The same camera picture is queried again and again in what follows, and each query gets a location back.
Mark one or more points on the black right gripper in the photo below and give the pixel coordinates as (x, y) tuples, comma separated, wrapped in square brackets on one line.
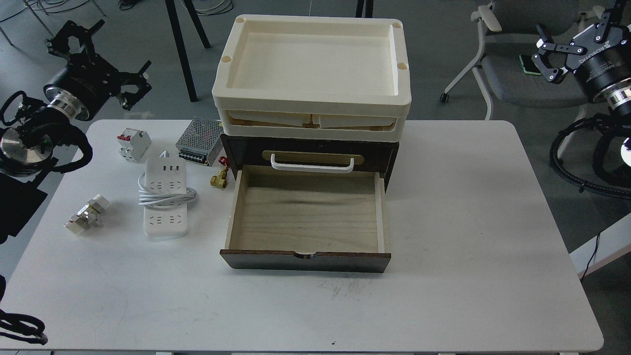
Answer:
[(599, 54)]

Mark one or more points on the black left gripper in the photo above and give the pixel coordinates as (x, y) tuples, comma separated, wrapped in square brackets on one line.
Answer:
[(93, 74)]

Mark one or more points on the white power strip with cable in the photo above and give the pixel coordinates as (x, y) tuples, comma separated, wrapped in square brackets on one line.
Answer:
[(164, 195)]

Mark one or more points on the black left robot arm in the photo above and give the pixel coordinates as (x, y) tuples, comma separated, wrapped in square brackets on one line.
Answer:
[(41, 138)]

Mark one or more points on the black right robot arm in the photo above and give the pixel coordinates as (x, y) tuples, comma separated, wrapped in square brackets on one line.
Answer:
[(614, 124)]

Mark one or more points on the green smartphone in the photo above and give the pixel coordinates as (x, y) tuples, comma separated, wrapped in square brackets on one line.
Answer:
[(528, 66)]

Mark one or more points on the grey office chair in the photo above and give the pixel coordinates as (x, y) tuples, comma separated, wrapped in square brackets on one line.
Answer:
[(498, 67)]

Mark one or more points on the white red circuit breaker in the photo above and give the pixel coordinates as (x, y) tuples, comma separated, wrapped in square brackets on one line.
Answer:
[(133, 144)]

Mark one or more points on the metal mesh power supply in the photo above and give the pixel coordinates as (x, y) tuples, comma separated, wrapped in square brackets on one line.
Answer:
[(200, 142)]

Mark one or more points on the white metal pipe fitting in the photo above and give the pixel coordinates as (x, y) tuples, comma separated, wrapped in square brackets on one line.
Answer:
[(88, 215)]

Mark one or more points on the cream plastic tray top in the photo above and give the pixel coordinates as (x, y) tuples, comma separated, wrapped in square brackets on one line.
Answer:
[(314, 65)]

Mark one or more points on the cream plastic tray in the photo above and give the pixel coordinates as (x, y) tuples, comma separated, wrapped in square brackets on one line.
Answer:
[(285, 125), (314, 65)]

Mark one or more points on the cream plastic tray lower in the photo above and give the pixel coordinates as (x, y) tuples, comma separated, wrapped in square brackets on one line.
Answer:
[(285, 125)]

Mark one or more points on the white side table edge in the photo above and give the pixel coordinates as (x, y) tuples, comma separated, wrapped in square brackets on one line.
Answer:
[(607, 246)]

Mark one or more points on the open wooden drawer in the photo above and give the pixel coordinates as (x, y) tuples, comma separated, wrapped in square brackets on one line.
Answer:
[(307, 221)]

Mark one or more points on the brass valve red handle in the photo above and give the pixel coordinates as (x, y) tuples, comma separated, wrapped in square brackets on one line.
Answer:
[(220, 180)]

